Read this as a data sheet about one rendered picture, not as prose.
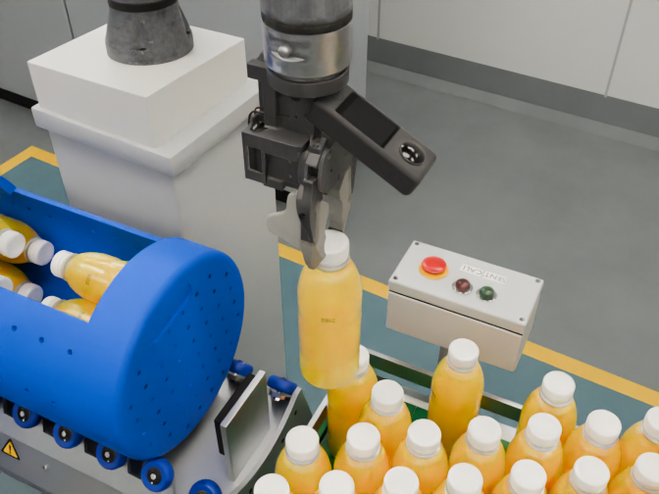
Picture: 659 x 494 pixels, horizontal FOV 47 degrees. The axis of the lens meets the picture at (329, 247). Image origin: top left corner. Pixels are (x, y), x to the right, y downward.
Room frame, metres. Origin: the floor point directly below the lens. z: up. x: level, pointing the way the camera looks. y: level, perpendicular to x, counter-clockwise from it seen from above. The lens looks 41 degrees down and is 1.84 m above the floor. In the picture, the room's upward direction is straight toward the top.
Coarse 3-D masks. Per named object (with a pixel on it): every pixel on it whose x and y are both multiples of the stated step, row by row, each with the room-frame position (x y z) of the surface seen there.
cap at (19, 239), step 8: (8, 232) 0.84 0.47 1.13; (16, 232) 0.85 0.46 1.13; (0, 240) 0.83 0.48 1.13; (8, 240) 0.83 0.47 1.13; (16, 240) 0.84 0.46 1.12; (24, 240) 0.85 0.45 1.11; (0, 248) 0.82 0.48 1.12; (8, 248) 0.82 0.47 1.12; (16, 248) 0.84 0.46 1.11; (24, 248) 0.85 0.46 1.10; (8, 256) 0.82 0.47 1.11; (16, 256) 0.83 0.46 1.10
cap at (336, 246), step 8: (328, 232) 0.59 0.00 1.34; (336, 232) 0.59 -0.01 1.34; (328, 240) 0.58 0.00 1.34; (336, 240) 0.58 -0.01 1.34; (344, 240) 0.58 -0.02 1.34; (328, 248) 0.57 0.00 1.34; (336, 248) 0.57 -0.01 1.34; (344, 248) 0.57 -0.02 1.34; (328, 256) 0.56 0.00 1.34; (336, 256) 0.56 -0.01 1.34; (344, 256) 0.57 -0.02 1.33; (320, 264) 0.56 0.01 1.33; (328, 264) 0.56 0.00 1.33; (336, 264) 0.56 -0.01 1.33
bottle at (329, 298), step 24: (312, 288) 0.55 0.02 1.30; (336, 288) 0.55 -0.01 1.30; (360, 288) 0.57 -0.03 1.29; (312, 312) 0.55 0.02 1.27; (336, 312) 0.54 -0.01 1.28; (360, 312) 0.57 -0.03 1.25; (312, 336) 0.55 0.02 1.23; (336, 336) 0.54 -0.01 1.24; (360, 336) 0.58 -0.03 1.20; (312, 360) 0.55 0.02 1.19; (336, 360) 0.54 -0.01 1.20; (312, 384) 0.55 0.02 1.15; (336, 384) 0.55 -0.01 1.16
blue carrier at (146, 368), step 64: (0, 192) 0.96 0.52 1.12; (128, 256) 0.85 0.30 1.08; (192, 256) 0.69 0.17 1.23; (0, 320) 0.62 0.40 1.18; (64, 320) 0.60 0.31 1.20; (128, 320) 0.59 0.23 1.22; (192, 320) 0.66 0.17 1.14; (0, 384) 0.60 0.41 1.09; (64, 384) 0.56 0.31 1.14; (128, 384) 0.55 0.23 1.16; (192, 384) 0.64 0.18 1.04; (128, 448) 0.52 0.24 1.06
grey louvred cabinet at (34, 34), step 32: (0, 0) 3.05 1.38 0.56; (32, 0) 2.95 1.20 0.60; (64, 0) 2.86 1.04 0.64; (96, 0) 2.76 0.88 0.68; (192, 0) 2.52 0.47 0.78; (224, 0) 2.45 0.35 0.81; (256, 0) 2.38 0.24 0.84; (0, 32) 3.08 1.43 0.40; (32, 32) 2.97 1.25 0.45; (64, 32) 2.88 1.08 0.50; (224, 32) 2.46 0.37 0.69; (256, 32) 2.39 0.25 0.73; (0, 64) 3.12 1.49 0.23; (352, 64) 2.65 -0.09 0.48; (0, 96) 3.22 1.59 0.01; (32, 96) 3.04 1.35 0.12; (288, 192) 2.38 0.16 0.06
